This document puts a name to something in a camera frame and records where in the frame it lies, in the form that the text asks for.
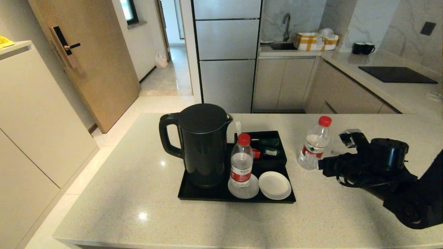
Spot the clear water bottle red cap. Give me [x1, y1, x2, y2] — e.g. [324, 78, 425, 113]
[229, 133, 254, 189]
[298, 116, 332, 170]

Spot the black electric kettle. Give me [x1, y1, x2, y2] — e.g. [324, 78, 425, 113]
[159, 103, 234, 189]

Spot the black compartment condiment box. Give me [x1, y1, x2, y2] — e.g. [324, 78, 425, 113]
[234, 130, 288, 170]

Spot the round white saucer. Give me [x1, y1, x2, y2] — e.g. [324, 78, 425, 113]
[258, 171, 292, 201]
[227, 173, 259, 200]

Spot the beige drawer base cabinet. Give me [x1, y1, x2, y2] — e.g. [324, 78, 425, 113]
[305, 58, 402, 114]

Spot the beige two-door base cabinet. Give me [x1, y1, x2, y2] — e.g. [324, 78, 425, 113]
[252, 57, 317, 111]

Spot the black induction cooktop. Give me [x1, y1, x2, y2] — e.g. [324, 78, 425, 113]
[358, 66, 439, 84]

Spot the black rectangular serving tray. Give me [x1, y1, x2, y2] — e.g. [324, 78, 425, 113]
[178, 142, 296, 204]

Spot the cardboard box with yellow tape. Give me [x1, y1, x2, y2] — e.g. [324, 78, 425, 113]
[293, 30, 340, 52]

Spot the dark kitchen sink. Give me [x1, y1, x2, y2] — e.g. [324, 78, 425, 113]
[269, 41, 297, 51]

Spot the silver multi-door refrigerator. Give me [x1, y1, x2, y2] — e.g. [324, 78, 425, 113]
[191, 0, 263, 114]

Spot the chrome kitchen faucet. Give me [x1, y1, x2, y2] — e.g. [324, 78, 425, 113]
[282, 13, 292, 42]

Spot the white plastic bag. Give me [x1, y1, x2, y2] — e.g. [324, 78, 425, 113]
[155, 51, 169, 68]

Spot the light wooden door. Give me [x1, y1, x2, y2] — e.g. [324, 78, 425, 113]
[28, 0, 142, 134]

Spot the dark framed window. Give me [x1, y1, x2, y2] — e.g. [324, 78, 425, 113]
[119, 0, 139, 26]

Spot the black gold door lock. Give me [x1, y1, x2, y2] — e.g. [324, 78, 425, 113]
[49, 26, 81, 69]

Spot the tall cream cabinet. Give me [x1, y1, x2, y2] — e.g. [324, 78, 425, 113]
[0, 40, 100, 249]

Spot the looped black wrist cable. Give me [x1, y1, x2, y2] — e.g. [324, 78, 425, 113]
[335, 166, 383, 189]

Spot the dark wall socket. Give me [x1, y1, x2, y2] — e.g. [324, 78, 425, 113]
[421, 22, 437, 36]

